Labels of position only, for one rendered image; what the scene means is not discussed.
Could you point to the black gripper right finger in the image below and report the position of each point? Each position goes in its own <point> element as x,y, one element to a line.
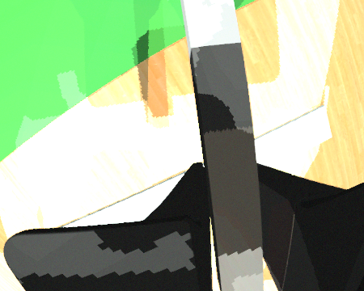
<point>313,233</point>

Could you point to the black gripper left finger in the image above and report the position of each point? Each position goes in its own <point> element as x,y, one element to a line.
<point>170,250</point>

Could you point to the white flat bar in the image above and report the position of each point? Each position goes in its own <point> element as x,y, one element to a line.
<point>272,148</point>

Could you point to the red putter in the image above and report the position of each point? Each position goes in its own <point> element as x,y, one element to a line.
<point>227,141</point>

